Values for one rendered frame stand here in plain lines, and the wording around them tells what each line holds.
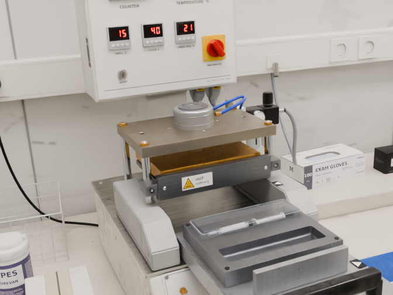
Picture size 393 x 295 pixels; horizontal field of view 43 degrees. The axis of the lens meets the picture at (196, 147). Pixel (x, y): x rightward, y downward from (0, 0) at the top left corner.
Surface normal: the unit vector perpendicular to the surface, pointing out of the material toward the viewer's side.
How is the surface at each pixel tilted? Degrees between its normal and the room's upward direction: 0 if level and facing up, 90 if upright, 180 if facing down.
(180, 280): 65
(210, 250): 0
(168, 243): 41
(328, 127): 90
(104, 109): 90
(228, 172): 90
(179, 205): 0
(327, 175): 90
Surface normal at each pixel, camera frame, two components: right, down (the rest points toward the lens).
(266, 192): -0.92, 0.16
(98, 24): 0.38, 0.27
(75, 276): -0.06, -0.94
